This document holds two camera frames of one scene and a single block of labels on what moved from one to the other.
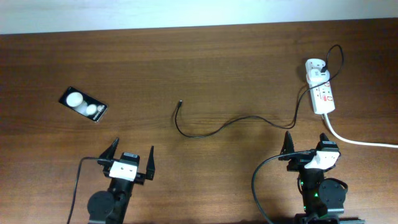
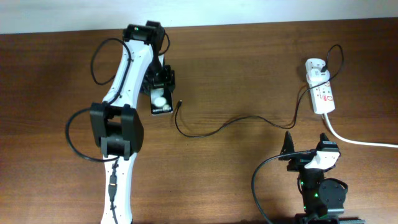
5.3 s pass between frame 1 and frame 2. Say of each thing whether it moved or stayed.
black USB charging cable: stayed
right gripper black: stayed
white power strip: stayed
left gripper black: moved
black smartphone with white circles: moved
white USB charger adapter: stayed
